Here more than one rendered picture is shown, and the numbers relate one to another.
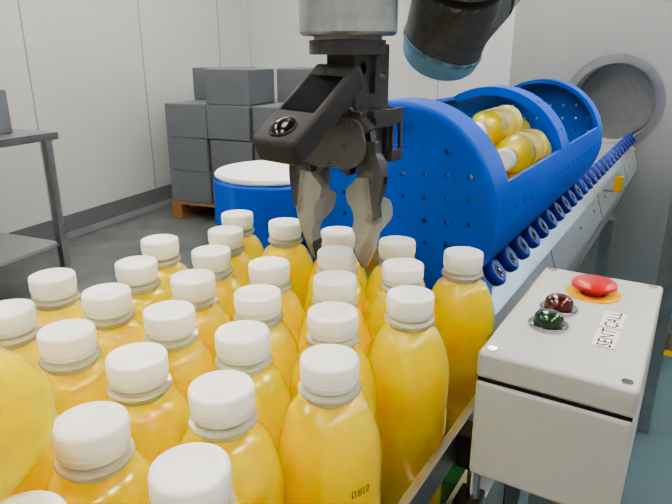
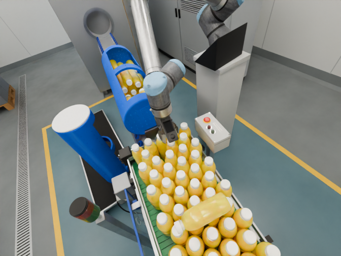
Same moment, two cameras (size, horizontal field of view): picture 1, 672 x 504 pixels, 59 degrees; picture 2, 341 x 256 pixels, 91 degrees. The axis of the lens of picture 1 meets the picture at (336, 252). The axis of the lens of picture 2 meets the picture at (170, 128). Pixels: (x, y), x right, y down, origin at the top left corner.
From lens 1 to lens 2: 0.67 m
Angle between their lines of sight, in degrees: 48
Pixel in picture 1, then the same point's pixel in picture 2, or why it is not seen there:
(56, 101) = not seen: outside the picture
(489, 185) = not seen: hidden behind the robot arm
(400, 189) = (147, 114)
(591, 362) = (223, 134)
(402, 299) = (196, 142)
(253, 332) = (196, 165)
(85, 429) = (212, 192)
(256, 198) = (81, 129)
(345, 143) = not seen: hidden behind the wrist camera
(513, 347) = (215, 139)
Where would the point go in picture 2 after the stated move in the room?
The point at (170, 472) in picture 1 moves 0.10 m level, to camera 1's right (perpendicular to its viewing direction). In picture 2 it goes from (225, 185) to (235, 166)
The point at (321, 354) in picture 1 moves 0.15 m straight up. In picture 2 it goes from (207, 160) to (208, 141)
